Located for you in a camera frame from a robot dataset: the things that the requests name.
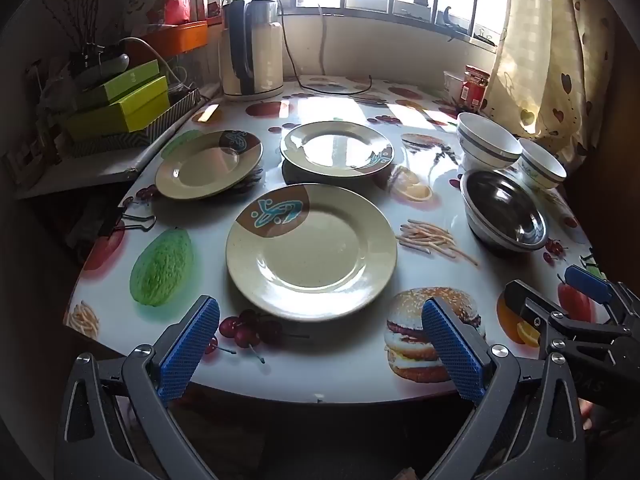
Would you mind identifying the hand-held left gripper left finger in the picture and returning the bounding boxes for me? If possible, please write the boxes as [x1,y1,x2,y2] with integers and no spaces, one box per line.
[59,295,222,480]

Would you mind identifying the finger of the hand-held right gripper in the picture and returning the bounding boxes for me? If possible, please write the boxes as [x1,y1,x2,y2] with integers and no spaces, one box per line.
[504,280,630,356]
[565,266,640,321]

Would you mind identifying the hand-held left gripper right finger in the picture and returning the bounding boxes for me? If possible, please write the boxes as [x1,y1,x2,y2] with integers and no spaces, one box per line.
[421,296,587,480]

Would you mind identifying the stainless steel bowl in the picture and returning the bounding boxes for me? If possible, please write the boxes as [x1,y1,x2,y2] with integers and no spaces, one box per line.
[460,169,550,253]

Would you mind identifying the small white bowl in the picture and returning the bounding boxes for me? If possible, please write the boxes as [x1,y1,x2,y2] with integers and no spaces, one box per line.
[517,138,567,191]

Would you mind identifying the beige plate with brown patch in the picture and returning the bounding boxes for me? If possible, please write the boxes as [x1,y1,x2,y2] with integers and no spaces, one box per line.
[225,183,398,322]
[279,121,396,177]
[154,130,264,201]

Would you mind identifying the large white bowl blue-grey band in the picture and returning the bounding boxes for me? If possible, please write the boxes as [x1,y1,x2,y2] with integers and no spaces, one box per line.
[457,112,524,173]

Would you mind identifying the black binder clip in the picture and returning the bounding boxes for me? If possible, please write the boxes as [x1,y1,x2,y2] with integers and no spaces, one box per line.
[97,212,157,236]
[580,255,607,279]

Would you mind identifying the food print tablecloth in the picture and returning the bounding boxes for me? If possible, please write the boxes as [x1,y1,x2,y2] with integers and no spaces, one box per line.
[64,76,601,405]

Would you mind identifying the dark wooden cabinet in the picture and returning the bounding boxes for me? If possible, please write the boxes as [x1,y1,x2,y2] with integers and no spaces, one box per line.
[570,10,640,286]

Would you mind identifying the white side board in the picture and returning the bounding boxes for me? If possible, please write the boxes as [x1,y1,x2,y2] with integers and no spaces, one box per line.
[15,125,166,202]

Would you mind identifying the glass jar with red lid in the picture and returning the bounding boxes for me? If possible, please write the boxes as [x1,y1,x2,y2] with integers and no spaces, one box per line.
[461,65,491,111]

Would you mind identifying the white plastic tub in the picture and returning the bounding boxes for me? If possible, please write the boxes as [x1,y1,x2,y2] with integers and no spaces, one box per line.
[443,71,466,103]

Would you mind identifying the striped tray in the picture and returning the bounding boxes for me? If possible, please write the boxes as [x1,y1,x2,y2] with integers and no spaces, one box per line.
[65,87,202,158]

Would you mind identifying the cream curtain with heart print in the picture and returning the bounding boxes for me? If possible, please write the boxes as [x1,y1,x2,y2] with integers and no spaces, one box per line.
[482,0,621,171]

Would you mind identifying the lime green box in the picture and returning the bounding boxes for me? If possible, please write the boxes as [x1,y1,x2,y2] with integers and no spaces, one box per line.
[65,76,172,142]

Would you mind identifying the black window hook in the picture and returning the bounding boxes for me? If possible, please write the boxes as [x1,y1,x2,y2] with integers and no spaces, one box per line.
[442,6,469,42]

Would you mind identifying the cream and steel electric kettle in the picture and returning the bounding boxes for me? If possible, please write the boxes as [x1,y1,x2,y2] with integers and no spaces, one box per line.
[220,0,285,103]

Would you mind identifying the orange shelf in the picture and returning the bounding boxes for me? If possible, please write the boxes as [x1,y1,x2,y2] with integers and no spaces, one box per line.
[132,21,208,68]

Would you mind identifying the window with metal bars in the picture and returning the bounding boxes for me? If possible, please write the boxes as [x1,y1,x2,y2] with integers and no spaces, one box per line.
[220,0,511,43]

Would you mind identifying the dried branches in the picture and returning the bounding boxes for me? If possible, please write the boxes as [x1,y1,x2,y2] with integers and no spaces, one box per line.
[47,0,123,63]

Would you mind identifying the thin white cable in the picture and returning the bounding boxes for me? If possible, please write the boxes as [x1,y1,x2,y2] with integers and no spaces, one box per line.
[117,37,187,87]

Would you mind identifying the long black cable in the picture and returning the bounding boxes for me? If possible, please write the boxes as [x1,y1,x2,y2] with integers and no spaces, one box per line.
[276,0,375,96]

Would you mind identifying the white cable on wall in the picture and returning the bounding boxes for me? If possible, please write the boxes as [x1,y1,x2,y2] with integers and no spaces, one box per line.
[318,4,330,77]

